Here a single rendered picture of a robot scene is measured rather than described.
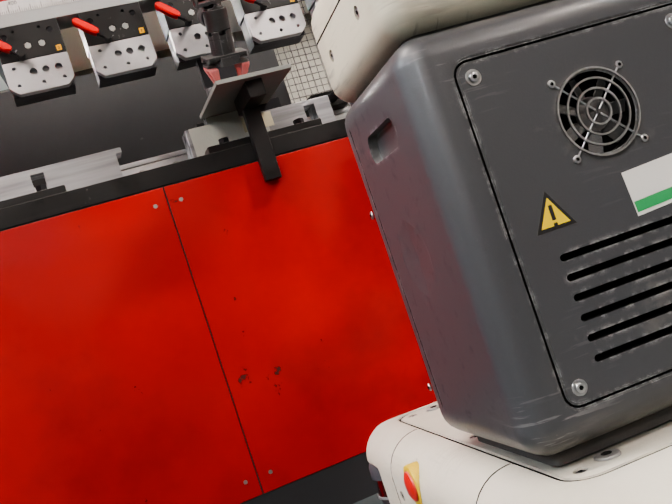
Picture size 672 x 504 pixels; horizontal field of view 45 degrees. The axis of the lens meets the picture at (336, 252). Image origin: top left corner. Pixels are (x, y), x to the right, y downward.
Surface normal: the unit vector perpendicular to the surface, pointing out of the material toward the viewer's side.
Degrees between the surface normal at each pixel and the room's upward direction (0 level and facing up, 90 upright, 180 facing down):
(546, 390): 90
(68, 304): 90
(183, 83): 90
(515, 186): 90
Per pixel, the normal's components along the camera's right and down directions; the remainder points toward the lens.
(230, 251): 0.29, -0.13
